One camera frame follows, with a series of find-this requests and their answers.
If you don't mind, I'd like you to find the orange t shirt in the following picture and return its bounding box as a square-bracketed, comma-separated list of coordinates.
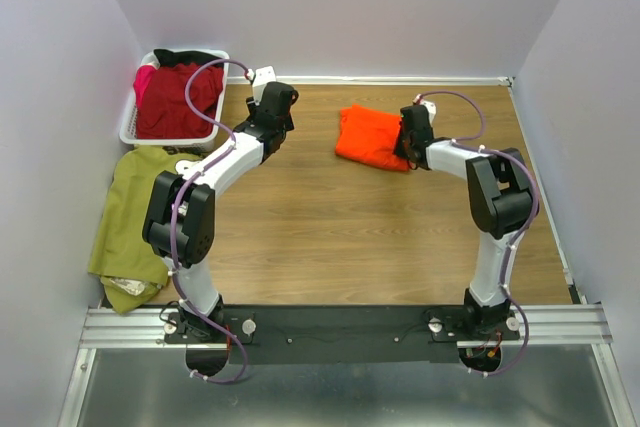
[334, 104, 410, 173]

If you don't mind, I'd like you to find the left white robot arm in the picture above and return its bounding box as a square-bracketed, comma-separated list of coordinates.
[142, 81, 299, 332]

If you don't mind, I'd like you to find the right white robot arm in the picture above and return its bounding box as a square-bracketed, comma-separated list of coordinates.
[394, 102, 539, 342]

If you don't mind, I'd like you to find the dark red t shirt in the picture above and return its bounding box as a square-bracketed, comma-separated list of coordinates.
[136, 64, 224, 140]

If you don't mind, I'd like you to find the black t shirt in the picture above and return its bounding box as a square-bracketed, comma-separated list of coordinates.
[153, 49, 221, 67]

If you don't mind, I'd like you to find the pink t shirt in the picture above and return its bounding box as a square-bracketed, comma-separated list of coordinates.
[132, 64, 157, 107]

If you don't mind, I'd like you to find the olive green snoopy t shirt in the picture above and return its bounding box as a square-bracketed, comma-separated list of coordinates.
[88, 146, 201, 314]

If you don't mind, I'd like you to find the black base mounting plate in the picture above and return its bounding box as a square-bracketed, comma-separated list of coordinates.
[161, 304, 520, 372]

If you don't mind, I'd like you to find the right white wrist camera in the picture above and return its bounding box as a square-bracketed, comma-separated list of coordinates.
[413, 95, 437, 124]

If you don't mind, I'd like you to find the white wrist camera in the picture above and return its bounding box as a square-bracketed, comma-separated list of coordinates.
[245, 66, 277, 103]
[413, 95, 437, 124]

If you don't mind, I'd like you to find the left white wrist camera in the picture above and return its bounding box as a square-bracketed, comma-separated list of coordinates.
[245, 66, 277, 103]

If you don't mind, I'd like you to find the aluminium frame rail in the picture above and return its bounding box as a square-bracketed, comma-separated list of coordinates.
[79, 304, 613, 349]

